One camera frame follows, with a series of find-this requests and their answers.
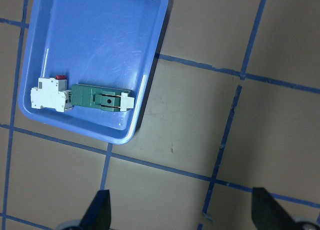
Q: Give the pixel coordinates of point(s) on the blue plastic tray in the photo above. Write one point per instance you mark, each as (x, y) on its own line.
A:
(110, 43)

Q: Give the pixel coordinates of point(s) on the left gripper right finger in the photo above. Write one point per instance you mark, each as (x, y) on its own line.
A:
(268, 214)

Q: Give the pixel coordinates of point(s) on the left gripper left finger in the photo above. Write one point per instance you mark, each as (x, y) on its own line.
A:
(96, 217)

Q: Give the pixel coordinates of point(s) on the white circuit breaker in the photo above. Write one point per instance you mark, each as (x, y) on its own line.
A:
(51, 93)

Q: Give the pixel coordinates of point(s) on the green relay socket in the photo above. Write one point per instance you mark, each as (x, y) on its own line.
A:
(101, 98)

